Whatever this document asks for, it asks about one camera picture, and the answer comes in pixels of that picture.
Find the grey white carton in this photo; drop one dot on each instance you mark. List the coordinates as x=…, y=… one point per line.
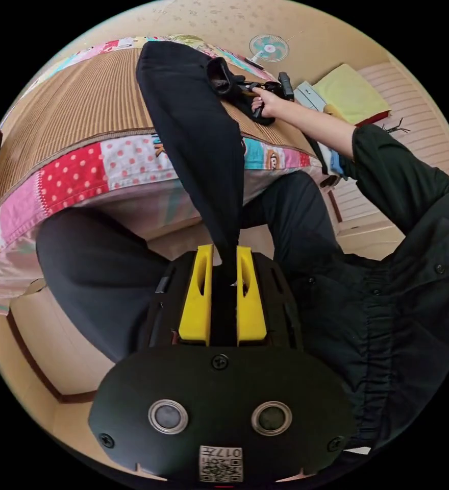
x=308, y=95

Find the pile of clothes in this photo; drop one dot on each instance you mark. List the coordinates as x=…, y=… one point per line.
x=333, y=162

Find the black long pants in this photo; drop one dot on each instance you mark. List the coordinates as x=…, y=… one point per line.
x=194, y=130

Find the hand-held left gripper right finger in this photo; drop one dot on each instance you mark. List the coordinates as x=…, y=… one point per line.
x=251, y=314

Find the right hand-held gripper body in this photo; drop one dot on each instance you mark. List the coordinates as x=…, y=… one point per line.
x=264, y=87

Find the yellow folded blanket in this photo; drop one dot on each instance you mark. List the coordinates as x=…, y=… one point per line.
x=349, y=93

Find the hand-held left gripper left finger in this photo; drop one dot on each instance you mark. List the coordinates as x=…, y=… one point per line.
x=195, y=306

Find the white and teal fan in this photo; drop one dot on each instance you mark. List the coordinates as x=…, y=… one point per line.
x=269, y=47

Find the person's right hand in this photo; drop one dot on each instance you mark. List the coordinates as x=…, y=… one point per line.
x=271, y=102

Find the bed with mat and patchwork sheet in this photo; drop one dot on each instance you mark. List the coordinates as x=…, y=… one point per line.
x=75, y=111

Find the person's right forearm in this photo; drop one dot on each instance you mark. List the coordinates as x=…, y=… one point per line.
x=316, y=124

